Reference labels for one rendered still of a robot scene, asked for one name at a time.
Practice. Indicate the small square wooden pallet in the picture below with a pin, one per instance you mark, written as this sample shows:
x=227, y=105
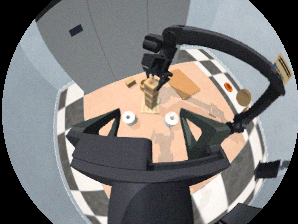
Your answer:
x=155, y=110

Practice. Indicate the brown open cylinder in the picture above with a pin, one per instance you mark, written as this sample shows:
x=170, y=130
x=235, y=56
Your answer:
x=141, y=83

